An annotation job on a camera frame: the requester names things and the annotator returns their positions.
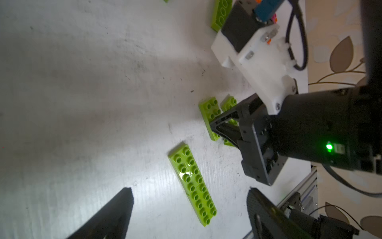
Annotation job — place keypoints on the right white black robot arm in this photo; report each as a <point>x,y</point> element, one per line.
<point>337,128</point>

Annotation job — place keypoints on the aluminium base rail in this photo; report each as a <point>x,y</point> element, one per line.
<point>292,207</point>

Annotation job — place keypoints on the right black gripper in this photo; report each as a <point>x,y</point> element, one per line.
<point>253,136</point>

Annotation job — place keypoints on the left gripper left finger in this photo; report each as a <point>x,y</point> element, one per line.
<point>111,221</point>

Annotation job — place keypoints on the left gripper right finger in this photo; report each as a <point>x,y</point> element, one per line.
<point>264,214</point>

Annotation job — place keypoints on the green lego brick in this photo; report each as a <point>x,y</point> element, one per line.
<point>228,103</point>
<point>210,109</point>
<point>203,205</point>
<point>186,167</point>
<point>221,11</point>

